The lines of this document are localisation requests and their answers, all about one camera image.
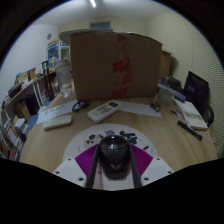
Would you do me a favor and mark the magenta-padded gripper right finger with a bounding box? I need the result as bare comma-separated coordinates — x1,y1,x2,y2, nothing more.
129,143,175,190

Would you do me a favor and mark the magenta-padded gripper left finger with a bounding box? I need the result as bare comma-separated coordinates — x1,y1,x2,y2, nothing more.
52,143,101,190

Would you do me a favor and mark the black computer mouse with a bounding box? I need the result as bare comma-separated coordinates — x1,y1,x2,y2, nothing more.
98,134,132,180

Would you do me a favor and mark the white printed mouse pad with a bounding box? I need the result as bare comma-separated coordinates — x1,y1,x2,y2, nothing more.
62,123,158,191

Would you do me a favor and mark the flat white remote control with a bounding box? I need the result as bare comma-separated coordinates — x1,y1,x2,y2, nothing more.
43,114,73,130

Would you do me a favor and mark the black marker pen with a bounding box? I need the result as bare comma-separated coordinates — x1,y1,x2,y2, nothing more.
177,120,204,141

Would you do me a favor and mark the white notebook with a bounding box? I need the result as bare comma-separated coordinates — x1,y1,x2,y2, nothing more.
174,98,209,131

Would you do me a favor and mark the stack of books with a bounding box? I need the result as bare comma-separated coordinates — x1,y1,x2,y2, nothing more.
13,118,31,138

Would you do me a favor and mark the white remote with buttons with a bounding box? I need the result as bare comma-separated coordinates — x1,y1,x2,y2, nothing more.
86,100,120,124

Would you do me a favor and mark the black chair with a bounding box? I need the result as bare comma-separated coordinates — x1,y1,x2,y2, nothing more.
204,105,215,128

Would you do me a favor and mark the black bin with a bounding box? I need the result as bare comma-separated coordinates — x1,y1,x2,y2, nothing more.
25,93,41,116

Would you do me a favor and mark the black tablet screen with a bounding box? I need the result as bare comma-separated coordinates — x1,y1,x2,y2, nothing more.
183,70,210,108

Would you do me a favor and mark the clear glass jar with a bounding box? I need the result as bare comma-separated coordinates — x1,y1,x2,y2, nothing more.
54,59,73,98

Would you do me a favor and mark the black floor stand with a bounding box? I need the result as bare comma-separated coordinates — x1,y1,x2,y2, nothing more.
41,60,56,101

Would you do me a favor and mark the cluttered wooden side desk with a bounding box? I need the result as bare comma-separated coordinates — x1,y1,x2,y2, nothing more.
1,66,56,118

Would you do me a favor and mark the large brown cardboard box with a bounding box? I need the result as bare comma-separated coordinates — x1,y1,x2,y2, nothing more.
69,30,164,102

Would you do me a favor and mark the blue and white cabinet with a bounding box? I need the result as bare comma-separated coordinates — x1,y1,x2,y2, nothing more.
46,40,72,69

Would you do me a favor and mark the grey door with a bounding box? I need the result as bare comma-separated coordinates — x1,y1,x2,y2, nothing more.
89,21,112,31

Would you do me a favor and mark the coiled black cable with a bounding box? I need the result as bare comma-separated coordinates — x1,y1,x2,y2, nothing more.
71,100,90,113

